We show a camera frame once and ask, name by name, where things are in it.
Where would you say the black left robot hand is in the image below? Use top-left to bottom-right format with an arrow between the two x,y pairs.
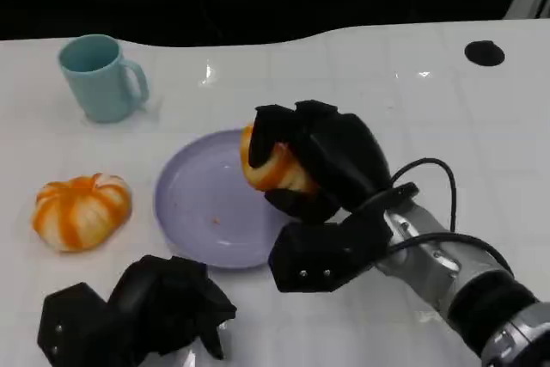
101,254 -> 239,367

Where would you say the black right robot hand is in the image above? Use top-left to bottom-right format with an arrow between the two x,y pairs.
247,100 -> 394,224

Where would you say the oblong orange toy bread roll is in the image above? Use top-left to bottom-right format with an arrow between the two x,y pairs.
239,124 -> 321,196

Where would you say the lilac plate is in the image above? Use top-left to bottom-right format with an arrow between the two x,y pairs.
153,129 -> 294,271

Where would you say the round orange striped toy bread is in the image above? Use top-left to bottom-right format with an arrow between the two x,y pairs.
31,173 -> 133,254

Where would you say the black round table grommet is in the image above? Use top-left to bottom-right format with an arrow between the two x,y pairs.
464,40 -> 507,68

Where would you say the pale green mug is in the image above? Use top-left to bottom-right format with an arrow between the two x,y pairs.
58,34 -> 150,124

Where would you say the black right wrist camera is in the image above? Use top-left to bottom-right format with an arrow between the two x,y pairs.
267,208 -> 394,295

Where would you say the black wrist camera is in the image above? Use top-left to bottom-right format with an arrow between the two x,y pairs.
36,282 -> 113,367
267,208 -> 394,295

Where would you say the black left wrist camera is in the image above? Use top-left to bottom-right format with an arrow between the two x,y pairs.
36,282 -> 113,367

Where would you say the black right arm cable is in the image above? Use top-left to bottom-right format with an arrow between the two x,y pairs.
386,157 -> 515,277

